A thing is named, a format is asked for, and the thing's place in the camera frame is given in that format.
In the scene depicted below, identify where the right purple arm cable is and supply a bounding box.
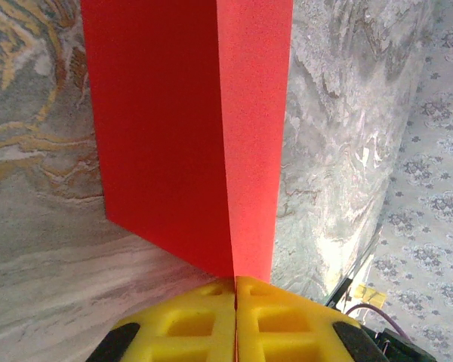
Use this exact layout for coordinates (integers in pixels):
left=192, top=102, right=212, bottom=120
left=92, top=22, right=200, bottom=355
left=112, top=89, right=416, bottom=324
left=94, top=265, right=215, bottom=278
left=342, top=304, right=405, bottom=340

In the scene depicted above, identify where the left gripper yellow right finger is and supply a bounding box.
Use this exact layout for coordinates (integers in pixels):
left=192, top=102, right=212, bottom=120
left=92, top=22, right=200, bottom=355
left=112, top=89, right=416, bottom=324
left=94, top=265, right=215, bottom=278
left=236, top=275, right=386, bottom=362

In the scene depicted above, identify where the yellow tape tag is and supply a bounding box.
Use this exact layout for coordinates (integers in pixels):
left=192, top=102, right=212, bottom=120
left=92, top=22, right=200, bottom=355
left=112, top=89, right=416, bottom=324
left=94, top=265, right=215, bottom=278
left=353, top=284, right=388, bottom=308

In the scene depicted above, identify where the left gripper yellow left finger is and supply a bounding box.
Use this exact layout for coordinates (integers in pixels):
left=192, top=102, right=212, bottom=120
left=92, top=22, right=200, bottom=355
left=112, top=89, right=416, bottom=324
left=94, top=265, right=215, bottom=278
left=85, top=277, right=237, bottom=362

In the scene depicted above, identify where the red cloth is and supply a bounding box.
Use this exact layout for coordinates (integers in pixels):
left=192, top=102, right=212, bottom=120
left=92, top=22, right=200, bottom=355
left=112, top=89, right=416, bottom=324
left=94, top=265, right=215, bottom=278
left=80, top=0, right=294, bottom=284

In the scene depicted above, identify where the small black circuit board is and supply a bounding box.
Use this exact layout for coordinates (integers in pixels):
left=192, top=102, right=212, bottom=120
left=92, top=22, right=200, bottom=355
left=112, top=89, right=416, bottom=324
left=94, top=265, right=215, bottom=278
left=362, top=326, right=436, bottom=362

